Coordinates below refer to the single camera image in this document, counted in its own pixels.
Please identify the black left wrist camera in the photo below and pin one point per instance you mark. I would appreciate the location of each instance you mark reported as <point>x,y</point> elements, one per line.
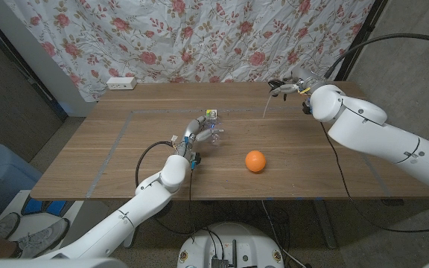
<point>196,159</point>

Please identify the clear plastic spray bottle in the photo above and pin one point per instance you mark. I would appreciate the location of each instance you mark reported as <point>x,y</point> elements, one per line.
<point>214,130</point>

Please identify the white platform with blue pads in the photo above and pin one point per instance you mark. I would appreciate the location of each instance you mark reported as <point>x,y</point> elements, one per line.
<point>35,223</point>

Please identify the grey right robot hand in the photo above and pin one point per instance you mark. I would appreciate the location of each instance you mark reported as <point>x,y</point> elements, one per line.
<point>300,83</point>

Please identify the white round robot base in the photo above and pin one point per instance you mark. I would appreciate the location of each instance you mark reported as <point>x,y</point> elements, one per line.
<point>231,242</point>

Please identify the black backdrop stand pole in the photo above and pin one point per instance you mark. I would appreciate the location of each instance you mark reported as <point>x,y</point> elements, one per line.
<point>360,40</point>

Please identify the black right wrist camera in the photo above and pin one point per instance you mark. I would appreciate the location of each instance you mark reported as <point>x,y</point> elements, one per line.
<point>306,108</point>

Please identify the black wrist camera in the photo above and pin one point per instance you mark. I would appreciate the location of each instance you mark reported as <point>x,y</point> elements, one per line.
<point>196,159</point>
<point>306,108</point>

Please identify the grey tape outline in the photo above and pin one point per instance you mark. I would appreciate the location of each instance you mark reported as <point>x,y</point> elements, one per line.
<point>162,111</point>

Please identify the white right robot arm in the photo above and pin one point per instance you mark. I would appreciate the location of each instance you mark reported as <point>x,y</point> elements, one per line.
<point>386,137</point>

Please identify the black spray trigger top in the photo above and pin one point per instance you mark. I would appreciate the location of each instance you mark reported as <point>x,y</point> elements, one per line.
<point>276,85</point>

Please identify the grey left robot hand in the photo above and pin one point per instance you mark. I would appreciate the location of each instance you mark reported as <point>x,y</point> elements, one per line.
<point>194,130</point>

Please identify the grey sneaker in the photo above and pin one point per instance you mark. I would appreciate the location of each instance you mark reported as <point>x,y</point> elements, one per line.
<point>4,225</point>
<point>41,236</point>

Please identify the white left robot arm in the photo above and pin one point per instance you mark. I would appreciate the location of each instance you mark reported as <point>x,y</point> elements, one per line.
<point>117,223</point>

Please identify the grey table leg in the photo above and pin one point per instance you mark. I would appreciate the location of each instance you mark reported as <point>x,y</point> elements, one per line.
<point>326,227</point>

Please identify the white robot torso edge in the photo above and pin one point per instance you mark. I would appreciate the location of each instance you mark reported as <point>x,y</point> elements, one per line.
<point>50,263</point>

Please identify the orange ball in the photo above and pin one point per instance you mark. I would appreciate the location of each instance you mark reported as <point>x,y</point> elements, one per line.
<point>255,161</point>

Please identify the multicoloured Rubik's cube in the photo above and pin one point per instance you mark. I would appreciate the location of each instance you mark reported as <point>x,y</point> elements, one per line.
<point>211,111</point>

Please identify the white power strip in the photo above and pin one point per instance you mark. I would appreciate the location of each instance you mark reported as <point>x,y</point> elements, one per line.
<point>121,83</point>

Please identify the black wall edge strip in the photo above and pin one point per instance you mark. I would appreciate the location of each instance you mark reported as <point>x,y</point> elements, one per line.
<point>43,89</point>

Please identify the white table leg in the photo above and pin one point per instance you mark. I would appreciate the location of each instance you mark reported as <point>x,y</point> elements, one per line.
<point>129,238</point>

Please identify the floral print backdrop cloth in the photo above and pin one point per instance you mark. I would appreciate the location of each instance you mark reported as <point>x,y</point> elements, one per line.
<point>199,37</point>

